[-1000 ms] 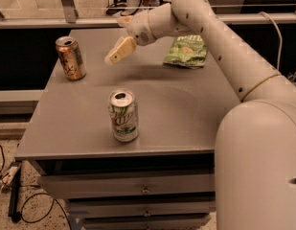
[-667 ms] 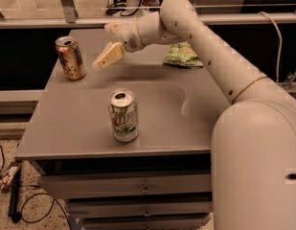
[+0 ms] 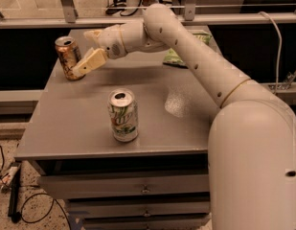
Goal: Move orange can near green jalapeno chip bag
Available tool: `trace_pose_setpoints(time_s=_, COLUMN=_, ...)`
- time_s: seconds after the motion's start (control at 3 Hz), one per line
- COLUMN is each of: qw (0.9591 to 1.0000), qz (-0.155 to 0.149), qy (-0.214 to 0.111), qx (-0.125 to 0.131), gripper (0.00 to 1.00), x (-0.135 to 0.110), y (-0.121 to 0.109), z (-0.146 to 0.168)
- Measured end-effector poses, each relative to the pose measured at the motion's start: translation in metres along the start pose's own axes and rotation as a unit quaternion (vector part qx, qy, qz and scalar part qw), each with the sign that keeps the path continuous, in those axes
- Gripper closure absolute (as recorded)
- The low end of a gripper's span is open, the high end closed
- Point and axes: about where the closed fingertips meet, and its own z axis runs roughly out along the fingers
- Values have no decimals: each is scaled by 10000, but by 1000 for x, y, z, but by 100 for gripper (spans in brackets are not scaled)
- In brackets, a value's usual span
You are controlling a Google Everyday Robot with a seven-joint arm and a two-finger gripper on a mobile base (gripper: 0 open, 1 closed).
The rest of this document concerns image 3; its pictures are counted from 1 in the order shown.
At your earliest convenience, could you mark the white cable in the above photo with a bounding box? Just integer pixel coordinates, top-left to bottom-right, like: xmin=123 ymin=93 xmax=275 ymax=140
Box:
xmin=258 ymin=11 xmax=284 ymax=95

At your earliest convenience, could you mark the bottom grey drawer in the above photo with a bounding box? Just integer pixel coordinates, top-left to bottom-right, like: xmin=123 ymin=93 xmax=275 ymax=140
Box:
xmin=83 ymin=215 xmax=210 ymax=230

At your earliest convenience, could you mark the black floor cable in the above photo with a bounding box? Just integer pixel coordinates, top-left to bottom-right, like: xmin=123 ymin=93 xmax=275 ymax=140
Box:
xmin=0 ymin=142 xmax=73 ymax=230

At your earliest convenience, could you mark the middle grey drawer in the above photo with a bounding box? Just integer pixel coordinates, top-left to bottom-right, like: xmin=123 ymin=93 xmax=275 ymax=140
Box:
xmin=66 ymin=200 xmax=210 ymax=219

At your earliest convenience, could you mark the grey drawer cabinet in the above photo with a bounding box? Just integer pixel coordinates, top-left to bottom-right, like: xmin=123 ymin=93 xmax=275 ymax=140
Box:
xmin=16 ymin=53 xmax=217 ymax=230

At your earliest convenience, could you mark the metal railing frame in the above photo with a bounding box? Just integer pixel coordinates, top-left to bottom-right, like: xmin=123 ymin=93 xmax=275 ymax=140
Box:
xmin=0 ymin=0 xmax=296 ymax=29

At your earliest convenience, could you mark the grey drawer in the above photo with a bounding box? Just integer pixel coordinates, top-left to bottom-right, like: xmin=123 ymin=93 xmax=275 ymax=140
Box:
xmin=66 ymin=200 xmax=210 ymax=219
xmin=83 ymin=215 xmax=210 ymax=230
xmin=37 ymin=171 xmax=209 ymax=199

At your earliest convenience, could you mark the white green 7up can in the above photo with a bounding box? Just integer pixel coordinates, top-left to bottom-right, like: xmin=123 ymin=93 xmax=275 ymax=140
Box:
xmin=107 ymin=88 xmax=139 ymax=142

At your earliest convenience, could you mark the top grey drawer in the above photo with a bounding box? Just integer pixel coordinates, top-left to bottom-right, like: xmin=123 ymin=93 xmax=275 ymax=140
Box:
xmin=37 ymin=171 xmax=209 ymax=199

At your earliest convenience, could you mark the green jalapeno chip bag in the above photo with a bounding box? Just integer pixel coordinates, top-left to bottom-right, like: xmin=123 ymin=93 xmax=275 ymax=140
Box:
xmin=163 ymin=30 xmax=212 ymax=69

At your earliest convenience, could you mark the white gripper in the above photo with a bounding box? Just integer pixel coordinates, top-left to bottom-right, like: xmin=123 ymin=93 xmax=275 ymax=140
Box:
xmin=72 ymin=25 xmax=127 ymax=77

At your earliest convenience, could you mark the black floor bar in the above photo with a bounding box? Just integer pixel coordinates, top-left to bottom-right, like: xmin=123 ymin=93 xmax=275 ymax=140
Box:
xmin=8 ymin=170 xmax=21 ymax=223

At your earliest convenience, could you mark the orange soda can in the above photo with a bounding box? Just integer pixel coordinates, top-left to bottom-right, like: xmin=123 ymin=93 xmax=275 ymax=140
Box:
xmin=55 ymin=35 xmax=83 ymax=81

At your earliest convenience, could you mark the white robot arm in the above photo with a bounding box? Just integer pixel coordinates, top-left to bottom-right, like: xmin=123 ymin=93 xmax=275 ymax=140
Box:
xmin=75 ymin=4 xmax=296 ymax=230

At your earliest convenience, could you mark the power strip on floor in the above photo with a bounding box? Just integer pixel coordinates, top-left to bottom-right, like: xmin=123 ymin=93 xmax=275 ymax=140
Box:
xmin=0 ymin=163 xmax=21 ymax=187

